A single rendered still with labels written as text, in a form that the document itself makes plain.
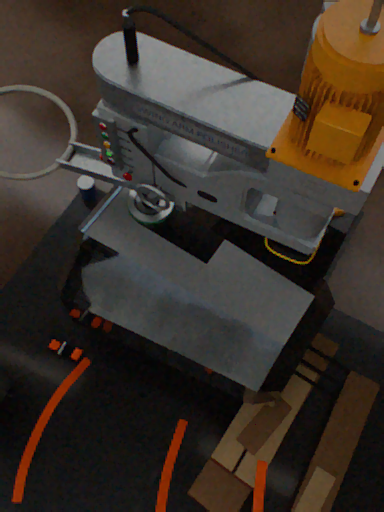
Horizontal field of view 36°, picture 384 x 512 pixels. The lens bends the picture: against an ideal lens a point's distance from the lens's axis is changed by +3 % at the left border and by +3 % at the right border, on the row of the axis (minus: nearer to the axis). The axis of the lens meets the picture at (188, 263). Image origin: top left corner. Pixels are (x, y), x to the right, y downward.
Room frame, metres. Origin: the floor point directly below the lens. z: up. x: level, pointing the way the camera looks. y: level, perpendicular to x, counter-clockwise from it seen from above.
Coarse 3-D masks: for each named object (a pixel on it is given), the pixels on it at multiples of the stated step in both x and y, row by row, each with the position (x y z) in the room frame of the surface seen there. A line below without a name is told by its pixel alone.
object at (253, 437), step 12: (264, 408) 0.57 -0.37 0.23; (276, 408) 0.57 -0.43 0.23; (288, 408) 0.57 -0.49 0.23; (252, 420) 0.52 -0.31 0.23; (264, 420) 0.52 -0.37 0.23; (276, 420) 0.52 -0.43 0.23; (240, 432) 0.46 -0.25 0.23; (252, 432) 0.46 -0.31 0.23; (264, 432) 0.46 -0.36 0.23; (252, 444) 0.41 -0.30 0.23
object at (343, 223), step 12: (348, 216) 1.36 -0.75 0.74; (360, 216) 1.77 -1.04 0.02; (336, 228) 1.30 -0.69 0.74; (348, 228) 1.30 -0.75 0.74; (336, 240) 1.28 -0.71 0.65; (348, 240) 1.61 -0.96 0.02; (300, 252) 1.36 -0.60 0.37; (324, 252) 1.30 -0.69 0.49; (336, 252) 1.27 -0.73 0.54; (312, 264) 1.31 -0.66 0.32; (324, 264) 1.28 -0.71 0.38; (336, 264) 1.45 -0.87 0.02; (324, 276) 1.37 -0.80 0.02
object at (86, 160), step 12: (72, 144) 1.60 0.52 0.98; (84, 144) 1.59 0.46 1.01; (72, 156) 1.56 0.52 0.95; (84, 156) 1.55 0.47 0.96; (96, 156) 1.54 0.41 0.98; (72, 168) 1.48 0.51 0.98; (84, 168) 1.45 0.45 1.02; (96, 168) 1.48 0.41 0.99; (108, 168) 1.47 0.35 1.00; (108, 180) 1.39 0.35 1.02; (120, 180) 1.36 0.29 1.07; (192, 204) 1.21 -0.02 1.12
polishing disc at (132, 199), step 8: (136, 192) 1.41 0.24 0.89; (128, 200) 1.37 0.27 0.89; (136, 200) 1.37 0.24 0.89; (160, 200) 1.37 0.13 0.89; (136, 208) 1.33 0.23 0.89; (144, 208) 1.33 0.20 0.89; (152, 208) 1.33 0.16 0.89; (168, 208) 1.33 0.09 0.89; (136, 216) 1.29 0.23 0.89; (144, 216) 1.29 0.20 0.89; (152, 216) 1.29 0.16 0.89; (160, 216) 1.29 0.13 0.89
